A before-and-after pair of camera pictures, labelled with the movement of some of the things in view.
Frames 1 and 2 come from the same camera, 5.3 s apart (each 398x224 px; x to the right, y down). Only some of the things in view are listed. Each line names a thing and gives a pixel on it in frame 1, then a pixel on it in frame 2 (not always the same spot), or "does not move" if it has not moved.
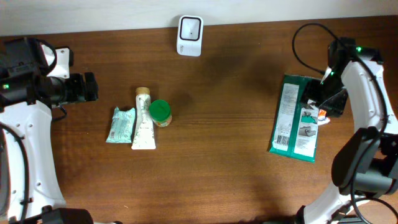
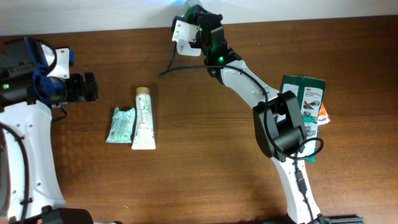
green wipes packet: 295,126 does not move
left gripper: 84,93 does not move
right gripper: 314,96 -> 208,15
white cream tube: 144,138 does not move
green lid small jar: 160,112 -> 189,13
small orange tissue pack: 322,119 does not move
